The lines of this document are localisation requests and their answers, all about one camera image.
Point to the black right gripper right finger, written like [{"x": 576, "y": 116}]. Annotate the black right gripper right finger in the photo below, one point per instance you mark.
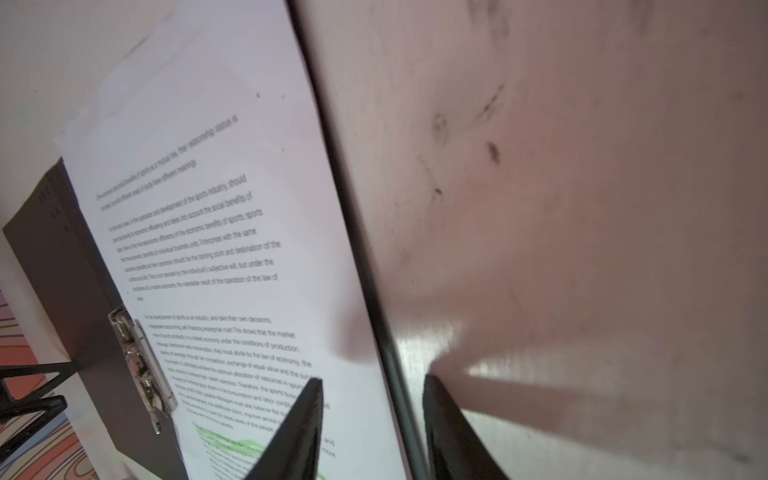
[{"x": 454, "y": 449}]

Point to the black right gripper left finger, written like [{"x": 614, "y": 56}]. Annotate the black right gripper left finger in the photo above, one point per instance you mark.
[{"x": 293, "y": 453}]

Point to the blue file folder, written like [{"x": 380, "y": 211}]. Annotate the blue file folder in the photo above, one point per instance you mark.
[{"x": 57, "y": 251}]

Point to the printed paper sheet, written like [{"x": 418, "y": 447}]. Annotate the printed paper sheet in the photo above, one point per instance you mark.
[{"x": 201, "y": 170}]

